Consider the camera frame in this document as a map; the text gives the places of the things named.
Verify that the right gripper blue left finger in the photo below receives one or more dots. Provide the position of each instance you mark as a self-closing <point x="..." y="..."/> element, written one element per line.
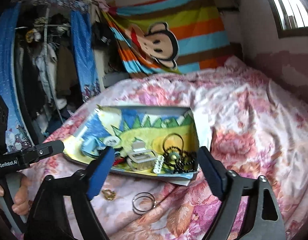
<point x="91" y="180"/>

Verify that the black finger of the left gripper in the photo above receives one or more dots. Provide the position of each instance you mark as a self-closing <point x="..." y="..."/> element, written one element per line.
<point x="47" y="149"/>

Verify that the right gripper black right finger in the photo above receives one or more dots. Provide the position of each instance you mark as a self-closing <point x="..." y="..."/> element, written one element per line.
<point x="223" y="183"/>

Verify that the light blue hair claw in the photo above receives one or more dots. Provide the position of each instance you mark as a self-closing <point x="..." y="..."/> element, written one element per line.
<point x="92" y="147"/>

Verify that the silver metal hair claw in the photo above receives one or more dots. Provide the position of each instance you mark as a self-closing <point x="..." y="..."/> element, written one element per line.
<point x="140" y="158"/>

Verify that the person's left hand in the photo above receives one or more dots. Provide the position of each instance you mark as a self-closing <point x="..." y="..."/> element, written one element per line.
<point x="21" y="200"/>

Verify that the clear bangle rings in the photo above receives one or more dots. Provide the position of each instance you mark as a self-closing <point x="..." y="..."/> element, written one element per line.
<point x="143" y="202"/>

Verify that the painted cardboard tray box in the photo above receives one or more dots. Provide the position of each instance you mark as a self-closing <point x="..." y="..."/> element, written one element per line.
<point x="173" y="132"/>

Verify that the hanging clothes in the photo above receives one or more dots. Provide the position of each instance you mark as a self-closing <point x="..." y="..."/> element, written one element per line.
<point x="45" y="73"/>

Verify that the grey shelf box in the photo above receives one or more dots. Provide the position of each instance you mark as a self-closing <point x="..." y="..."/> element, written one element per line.
<point x="113" y="78"/>

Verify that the blue fabric wardrobe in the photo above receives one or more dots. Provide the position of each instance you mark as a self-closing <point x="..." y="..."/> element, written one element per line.
<point x="78" y="13"/>

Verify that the striped monkey blanket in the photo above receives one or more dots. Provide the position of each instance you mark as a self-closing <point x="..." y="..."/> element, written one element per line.
<point x="176" y="36"/>

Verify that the window with bars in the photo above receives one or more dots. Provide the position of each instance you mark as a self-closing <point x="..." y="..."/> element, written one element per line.
<point x="291" y="17"/>

